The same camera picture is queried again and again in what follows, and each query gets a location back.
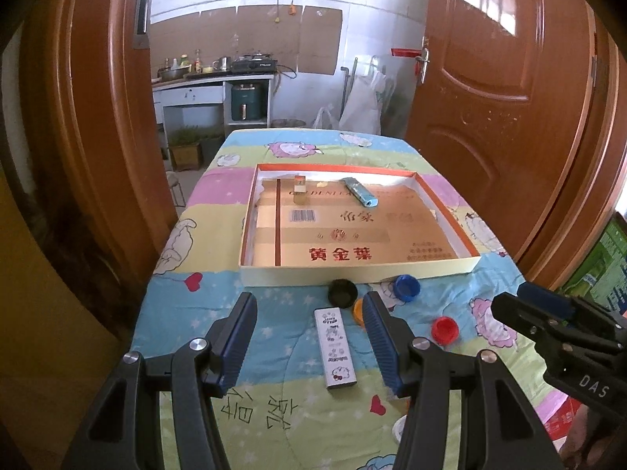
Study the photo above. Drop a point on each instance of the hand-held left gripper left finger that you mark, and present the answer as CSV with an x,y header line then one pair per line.
x,y
239,340

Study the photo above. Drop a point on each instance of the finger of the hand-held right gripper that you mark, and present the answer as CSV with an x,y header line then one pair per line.
x,y
521,313
546,296

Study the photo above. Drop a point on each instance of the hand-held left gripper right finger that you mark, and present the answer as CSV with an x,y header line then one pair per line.
x,y
379,345

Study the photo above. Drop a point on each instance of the plain orange bottle cap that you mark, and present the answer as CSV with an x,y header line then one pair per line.
x,y
358,313

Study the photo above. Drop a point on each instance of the silver cartoon-print lighter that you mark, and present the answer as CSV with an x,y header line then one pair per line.
x,y
335,350

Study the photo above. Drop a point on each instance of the red bottle cap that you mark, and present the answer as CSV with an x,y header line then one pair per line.
x,y
445,330

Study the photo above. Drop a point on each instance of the shallow orange-rimmed cardboard box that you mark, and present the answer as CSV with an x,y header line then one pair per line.
x,y
367,235

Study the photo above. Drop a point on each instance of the teal patterned lighter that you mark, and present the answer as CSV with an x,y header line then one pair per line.
x,y
358,191

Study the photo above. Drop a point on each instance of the small gold box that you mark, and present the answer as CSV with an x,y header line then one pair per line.
x,y
300,188

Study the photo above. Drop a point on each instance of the green printed carton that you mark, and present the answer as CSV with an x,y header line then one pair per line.
x,y
600,264

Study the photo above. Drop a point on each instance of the red packet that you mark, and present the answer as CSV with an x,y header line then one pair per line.
x,y
558,418

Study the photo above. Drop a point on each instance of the blue bottle cap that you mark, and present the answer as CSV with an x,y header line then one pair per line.
x,y
407,287

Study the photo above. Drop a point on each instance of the black bottle cap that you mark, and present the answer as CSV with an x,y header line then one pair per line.
x,y
342,293

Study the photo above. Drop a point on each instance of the small metal stool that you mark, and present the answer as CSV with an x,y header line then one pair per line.
x,y
175,183

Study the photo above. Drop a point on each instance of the wooden planter crate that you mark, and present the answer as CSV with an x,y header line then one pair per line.
x,y
185,154

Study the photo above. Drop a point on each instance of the brown wooden door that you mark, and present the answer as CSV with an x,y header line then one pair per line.
x,y
490,107

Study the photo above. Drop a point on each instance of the white plastic bag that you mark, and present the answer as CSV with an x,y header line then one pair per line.
x,y
326,118

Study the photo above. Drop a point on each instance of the green air fryer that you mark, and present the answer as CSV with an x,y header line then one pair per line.
x,y
248,103

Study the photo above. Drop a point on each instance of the white woven sack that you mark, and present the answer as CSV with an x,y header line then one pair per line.
x,y
362,103

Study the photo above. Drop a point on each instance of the white kitchen cabinet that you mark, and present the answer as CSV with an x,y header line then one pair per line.
x,y
196,95

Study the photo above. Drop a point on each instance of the brown wooden door leaf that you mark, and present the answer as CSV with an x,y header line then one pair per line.
x,y
98,107

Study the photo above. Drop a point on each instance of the metal basin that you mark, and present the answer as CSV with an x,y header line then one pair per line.
x,y
172,73

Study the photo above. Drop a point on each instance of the black gas stove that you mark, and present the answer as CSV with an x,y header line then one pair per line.
x,y
254,63

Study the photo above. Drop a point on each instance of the metal kettle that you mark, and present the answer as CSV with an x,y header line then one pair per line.
x,y
221,63

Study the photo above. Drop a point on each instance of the sauce bottle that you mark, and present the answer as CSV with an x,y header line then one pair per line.
x,y
198,61

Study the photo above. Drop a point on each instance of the red paper strip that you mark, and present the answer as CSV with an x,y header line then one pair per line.
x,y
404,52

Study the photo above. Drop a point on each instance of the cardboard sheets on wall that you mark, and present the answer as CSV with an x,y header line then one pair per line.
x,y
245,34

